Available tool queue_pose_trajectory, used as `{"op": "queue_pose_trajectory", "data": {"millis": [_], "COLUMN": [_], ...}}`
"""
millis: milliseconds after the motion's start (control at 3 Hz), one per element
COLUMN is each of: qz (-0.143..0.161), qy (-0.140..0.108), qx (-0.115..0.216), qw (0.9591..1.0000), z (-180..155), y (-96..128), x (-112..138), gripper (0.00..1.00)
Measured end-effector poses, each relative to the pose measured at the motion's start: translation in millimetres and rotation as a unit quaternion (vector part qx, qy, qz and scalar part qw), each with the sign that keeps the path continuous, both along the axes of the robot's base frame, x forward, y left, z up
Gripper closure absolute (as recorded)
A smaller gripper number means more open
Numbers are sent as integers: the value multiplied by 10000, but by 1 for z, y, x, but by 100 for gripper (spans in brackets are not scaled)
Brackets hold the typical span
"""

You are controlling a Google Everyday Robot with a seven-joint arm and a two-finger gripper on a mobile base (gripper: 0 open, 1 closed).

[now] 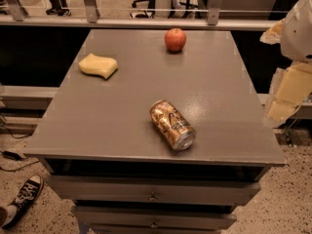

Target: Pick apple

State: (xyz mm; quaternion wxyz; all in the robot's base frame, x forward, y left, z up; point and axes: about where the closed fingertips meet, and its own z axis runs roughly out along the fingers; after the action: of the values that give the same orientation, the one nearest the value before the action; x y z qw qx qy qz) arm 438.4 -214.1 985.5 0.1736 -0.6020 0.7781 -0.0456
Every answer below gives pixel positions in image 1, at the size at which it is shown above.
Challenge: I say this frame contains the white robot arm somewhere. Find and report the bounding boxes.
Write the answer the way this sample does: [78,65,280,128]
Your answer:
[260,0,312,128]

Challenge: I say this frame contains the upper grey drawer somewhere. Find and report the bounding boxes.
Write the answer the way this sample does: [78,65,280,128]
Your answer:
[48,175,260,206]

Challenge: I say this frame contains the grey drawer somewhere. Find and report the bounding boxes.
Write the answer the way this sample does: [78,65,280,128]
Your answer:
[48,175,260,206]
[72,206,236,230]

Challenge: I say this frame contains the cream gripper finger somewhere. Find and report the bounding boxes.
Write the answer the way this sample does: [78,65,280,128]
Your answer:
[260,19,285,45]
[263,62,312,128]

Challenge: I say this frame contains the yellow sponge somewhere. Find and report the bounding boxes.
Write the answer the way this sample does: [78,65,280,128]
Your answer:
[78,54,118,79]

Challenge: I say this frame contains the metal railing frame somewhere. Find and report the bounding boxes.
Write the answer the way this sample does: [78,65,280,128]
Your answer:
[0,0,275,31]

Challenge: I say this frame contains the red apple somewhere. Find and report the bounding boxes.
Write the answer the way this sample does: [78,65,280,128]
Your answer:
[165,28,186,52]

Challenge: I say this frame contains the grey drawer cabinet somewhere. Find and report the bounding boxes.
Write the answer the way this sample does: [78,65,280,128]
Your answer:
[25,29,285,234]

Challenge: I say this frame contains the black white sneaker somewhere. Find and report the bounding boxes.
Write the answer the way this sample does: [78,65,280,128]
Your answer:
[0,174,44,229]

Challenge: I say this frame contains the lower grey drawer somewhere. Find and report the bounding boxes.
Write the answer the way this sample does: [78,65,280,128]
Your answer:
[72,206,236,230]

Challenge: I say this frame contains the gold soda can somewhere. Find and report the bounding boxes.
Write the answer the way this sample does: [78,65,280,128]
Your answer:
[150,100,196,151]

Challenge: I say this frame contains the black office chair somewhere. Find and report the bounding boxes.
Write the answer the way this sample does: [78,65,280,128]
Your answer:
[130,0,155,19]

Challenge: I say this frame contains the standing person legs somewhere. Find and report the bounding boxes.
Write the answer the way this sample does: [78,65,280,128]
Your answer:
[46,0,71,17]

